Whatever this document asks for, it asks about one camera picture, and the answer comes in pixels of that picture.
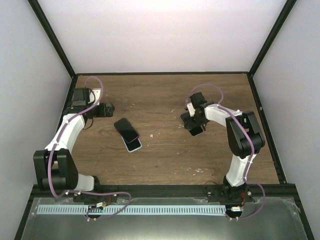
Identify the black phone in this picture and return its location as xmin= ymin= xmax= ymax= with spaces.
xmin=189 ymin=126 xmax=204 ymax=137

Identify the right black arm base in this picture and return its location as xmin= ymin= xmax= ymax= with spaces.
xmin=204 ymin=184 xmax=248 ymax=203

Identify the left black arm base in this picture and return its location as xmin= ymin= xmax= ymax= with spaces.
xmin=73 ymin=188 xmax=119 ymax=205

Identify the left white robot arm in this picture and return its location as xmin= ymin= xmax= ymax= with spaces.
xmin=33 ymin=88 xmax=115 ymax=202

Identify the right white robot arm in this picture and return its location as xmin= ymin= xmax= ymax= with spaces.
xmin=180 ymin=92 xmax=266 ymax=202

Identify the phone in pink case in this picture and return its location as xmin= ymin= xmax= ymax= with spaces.
xmin=114 ymin=117 xmax=139 ymax=143

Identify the phone in light blue case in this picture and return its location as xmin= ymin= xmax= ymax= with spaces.
xmin=122 ymin=137 xmax=142 ymax=153

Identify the grey metal front plate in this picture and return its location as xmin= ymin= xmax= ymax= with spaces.
xmin=20 ymin=197 xmax=307 ymax=240

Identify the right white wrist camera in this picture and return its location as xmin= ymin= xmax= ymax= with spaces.
xmin=186 ymin=102 xmax=196 ymax=117

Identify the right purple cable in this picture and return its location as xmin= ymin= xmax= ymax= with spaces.
xmin=185 ymin=83 xmax=266 ymax=221

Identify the purple cable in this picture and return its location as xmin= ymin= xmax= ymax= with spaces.
xmin=185 ymin=83 xmax=266 ymax=221
xmin=47 ymin=76 xmax=132 ymax=222

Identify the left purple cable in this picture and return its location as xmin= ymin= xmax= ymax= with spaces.
xmin=47 ymin=76 xmax=132 ymax=222

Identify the black aluminium frame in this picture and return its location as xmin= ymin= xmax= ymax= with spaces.
xmin=28 ymin=0 xmax=314 ymax=240

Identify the light blue slotted cable duct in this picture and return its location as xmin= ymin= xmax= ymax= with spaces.
xmin=36 ymin=204 xmax=226 ymax=216

